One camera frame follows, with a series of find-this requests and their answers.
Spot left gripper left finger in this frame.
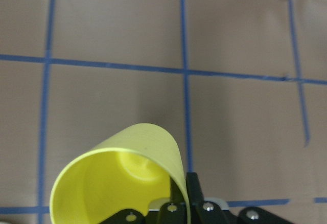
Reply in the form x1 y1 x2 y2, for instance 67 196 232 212
158 177 189 224

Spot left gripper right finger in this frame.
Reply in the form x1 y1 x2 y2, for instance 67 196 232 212
186 172 227 224

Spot yellow green plastic cup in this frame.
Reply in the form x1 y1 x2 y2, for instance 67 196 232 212
49 123 189 223

